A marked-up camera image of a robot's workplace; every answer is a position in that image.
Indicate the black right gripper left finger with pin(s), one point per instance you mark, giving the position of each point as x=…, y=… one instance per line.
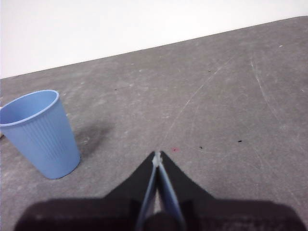
x=108, y=211

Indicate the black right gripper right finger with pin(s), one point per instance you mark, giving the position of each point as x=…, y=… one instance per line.
x=216, y=216

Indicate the blue ribbed plastic cup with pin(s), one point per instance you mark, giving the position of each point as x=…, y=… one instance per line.
x=41, y=139

